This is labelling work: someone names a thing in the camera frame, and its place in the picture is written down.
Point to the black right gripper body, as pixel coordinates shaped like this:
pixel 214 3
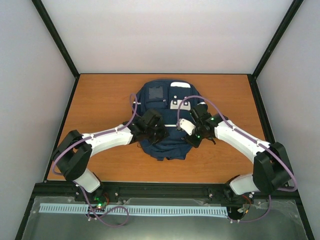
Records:
pixel 196 142

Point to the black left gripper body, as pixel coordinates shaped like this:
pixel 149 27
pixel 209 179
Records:
pixel 155 135

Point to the navy blue backpack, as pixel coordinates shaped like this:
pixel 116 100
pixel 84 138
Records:
pixel 166 96

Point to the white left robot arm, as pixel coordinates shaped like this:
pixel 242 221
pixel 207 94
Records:
pixel 70 159

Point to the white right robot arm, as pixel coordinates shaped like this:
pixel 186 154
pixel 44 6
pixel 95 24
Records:
pixel 271 166

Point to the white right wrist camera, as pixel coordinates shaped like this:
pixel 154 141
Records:
pixel 186 126

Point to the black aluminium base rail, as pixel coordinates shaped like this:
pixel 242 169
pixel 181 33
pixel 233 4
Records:
pixel 115 192

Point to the light blue slotted cable duct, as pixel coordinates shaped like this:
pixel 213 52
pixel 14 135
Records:
pixel 136 210

